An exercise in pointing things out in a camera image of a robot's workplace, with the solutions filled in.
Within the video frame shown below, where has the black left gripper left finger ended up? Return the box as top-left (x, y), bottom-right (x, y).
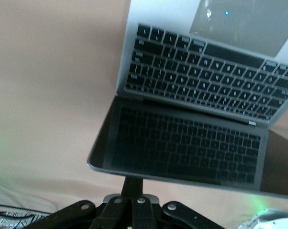
top-left (29, 177), bottom-right (135, 229)

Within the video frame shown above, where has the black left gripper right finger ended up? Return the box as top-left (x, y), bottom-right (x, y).
top-left (132, 177), bottom-right (226, 229)

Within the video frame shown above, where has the silver grey laptop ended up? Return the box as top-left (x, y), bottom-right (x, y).
top-left (86, 0), bottom-right (288, 200)

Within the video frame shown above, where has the white cloth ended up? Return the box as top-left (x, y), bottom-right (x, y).
top-left (0, 178), bottom-right (58, 217)

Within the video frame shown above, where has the brown table cover sheet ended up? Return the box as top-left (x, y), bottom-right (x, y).
top-left (0, 0), bottom-right (288, 229)

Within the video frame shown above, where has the black cable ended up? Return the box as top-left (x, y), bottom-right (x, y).
top-left (0, 202), bottom-right (51, 217)

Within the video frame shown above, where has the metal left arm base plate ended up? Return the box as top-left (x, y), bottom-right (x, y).
top-left (237, 207), bottom-right (288, 229)

